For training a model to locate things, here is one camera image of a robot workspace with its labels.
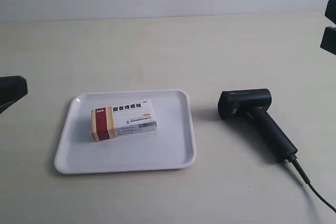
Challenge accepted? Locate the black scanner cable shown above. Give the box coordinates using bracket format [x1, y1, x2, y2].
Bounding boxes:
[288, 157, 336, 216]

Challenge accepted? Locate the black handheld barcode scanner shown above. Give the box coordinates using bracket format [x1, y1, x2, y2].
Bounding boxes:
[217, 89, 298, 162]

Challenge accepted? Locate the white plastic tray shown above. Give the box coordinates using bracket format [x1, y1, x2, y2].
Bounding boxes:
[54, 89, 196, 174]

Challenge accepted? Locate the white red medicine box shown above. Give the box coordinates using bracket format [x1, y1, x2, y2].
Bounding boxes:
[91, 100, 157, 142]

